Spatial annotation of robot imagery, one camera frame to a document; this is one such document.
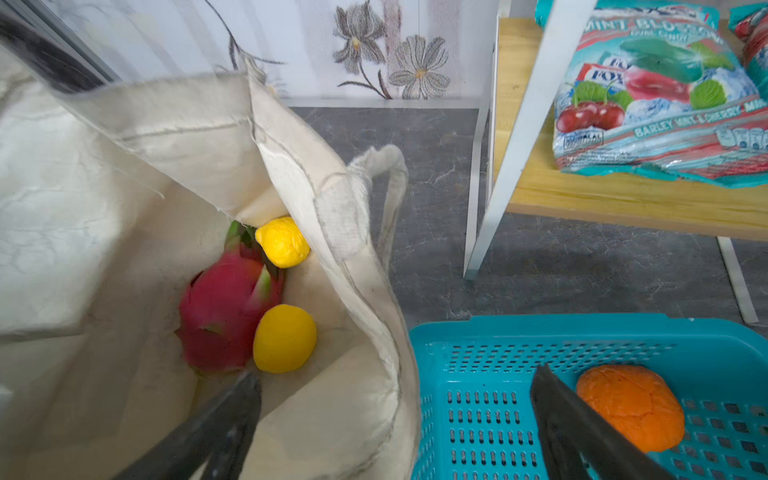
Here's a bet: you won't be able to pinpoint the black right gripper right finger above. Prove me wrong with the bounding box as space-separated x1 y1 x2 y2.
530 365 673 479

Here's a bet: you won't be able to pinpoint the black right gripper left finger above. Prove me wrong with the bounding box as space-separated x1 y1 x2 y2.
115 372 262 479

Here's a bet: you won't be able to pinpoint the pink dragon fruit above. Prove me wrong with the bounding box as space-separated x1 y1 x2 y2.
175 221 286 373

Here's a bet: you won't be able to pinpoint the small yellow lemon top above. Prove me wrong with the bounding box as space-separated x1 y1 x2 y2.
255 216 310 269

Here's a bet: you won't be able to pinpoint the cream canvas tote bag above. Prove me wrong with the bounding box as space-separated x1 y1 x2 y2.
1 50 422 479

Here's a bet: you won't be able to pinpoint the teal mint candy bag right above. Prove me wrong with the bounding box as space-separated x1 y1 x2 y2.
728 2 768 100

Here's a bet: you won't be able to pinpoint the orange fruit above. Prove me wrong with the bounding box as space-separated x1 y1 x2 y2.
576 365 685 453

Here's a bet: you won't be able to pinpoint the teal plastic basket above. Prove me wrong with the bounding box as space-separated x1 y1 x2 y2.
410 314 767 479

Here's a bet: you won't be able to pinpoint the white wooden two-tier shelf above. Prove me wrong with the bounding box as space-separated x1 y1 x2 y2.
463 1 767 326

